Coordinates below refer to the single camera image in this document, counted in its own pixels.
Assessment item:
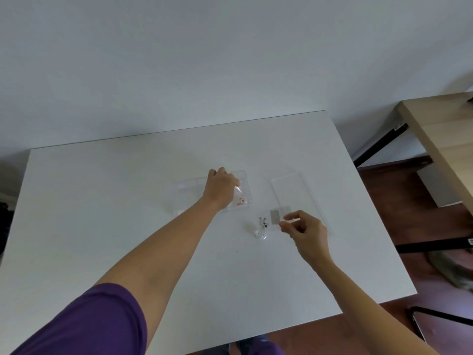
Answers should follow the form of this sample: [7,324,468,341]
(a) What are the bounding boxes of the person's left hand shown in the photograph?
[201,167,243,212]

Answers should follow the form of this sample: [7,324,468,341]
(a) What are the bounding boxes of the person's right hand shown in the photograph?
[279,210,331,266]

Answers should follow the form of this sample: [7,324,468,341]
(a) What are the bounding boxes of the clear compartment organizer box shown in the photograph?
[176,170,254,215]

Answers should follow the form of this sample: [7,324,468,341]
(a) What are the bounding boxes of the transparent box lid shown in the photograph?
[270,172,336,238]

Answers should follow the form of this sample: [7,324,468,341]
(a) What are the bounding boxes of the long clear bag dark beads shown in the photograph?
[254,214,270,242]

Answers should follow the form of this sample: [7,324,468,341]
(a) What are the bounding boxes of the person's right forearm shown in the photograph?
[295,251,441,355]

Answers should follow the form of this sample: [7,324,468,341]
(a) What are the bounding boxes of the person's left forearm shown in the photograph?
[94,197,223,355]

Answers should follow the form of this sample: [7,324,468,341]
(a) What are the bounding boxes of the person's right purple sock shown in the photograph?
[255,334,286,355]

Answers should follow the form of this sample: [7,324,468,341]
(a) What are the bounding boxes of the person's left patterned sock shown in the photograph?
[229,340,256,355]

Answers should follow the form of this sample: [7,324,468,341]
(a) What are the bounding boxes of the person's purple shirt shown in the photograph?
[11,283,149,355]

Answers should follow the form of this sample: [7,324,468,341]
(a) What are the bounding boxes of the black slanted desk leg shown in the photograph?
[353,123,409,168]

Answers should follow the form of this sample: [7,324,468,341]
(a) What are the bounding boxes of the black desk floor bar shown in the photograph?
[395,234,473,255]

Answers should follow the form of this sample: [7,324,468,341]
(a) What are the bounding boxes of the grey slipper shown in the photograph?
[428,251,473,291]

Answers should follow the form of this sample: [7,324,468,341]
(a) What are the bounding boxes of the black chair base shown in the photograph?
[405,306,473,343]

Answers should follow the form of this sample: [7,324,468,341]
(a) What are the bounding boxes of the light wooden desk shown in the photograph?
[397,91,473,215]

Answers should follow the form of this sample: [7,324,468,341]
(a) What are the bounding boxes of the black bag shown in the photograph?
[0,201,16,256]

